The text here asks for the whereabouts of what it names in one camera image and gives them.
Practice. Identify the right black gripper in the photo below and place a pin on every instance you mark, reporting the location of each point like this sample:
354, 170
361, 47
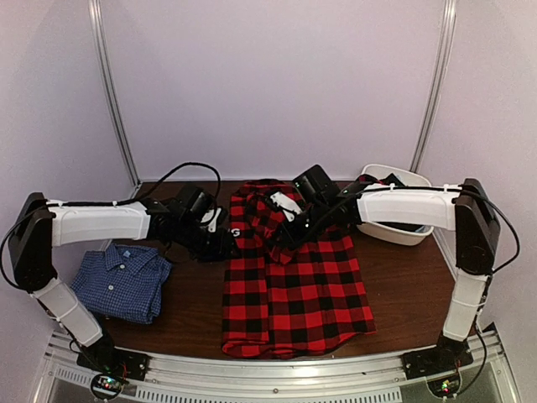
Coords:
294, 239

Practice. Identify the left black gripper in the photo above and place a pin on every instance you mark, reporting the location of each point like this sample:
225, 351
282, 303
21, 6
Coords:
221, 249

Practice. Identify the red black plaid shirt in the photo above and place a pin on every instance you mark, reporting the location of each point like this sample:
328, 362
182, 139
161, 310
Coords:
283, 304

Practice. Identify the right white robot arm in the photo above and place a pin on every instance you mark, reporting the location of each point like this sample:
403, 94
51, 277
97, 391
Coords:
465, 210

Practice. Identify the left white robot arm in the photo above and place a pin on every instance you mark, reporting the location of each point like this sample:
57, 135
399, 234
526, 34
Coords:
43, 225

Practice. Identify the white plastic basin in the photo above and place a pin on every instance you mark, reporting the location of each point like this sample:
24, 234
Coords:
387, 234

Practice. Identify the black shirt in basin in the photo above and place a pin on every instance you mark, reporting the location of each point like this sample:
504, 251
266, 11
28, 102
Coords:
392, 179

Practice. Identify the folded blue checked shirt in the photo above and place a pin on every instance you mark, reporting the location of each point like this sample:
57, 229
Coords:
123, 281

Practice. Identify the left circuit board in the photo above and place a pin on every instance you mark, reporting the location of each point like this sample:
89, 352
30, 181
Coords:
104, 386

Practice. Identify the circuit board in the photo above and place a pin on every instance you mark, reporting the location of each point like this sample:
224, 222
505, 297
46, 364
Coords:
104, 386
444, 387

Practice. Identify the right circuit board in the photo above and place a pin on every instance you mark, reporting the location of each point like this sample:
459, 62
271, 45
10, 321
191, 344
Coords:
444, 387

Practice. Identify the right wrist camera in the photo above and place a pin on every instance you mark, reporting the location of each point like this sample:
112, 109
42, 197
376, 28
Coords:
288, 206

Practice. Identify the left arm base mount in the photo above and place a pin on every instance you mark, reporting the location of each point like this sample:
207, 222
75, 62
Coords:
118, 363

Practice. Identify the front aluminium rail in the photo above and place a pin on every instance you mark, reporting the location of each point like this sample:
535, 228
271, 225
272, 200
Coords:
371, 378

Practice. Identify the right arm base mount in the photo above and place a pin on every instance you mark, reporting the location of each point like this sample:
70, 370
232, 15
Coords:
446, 356

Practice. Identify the right aluminium frame post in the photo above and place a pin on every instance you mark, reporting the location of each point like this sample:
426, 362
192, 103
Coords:
442, 59

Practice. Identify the aluminium frame post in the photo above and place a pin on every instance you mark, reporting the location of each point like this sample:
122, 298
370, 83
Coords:
109, 88
442, 59

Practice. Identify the left aluminium frame post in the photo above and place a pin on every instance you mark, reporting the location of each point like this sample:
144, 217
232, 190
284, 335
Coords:
109, 88

